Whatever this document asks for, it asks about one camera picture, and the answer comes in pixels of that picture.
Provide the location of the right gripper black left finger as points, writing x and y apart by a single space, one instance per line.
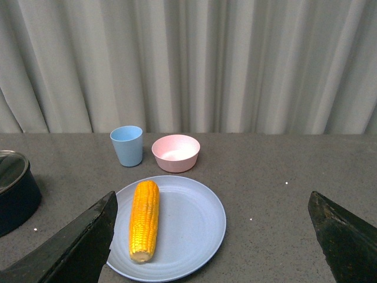
77 253

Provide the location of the light blue plate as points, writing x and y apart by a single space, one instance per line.
192 224

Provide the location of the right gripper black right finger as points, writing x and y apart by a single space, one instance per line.
347 241

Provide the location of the yellow corn cob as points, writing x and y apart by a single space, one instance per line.
144 219

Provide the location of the dark blue saucepan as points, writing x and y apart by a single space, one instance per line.
20 194

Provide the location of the white curtain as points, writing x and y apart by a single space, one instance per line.
271 67

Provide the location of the light blue cup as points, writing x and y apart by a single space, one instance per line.
128 145

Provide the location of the pink bowl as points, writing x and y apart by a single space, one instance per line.
176 153

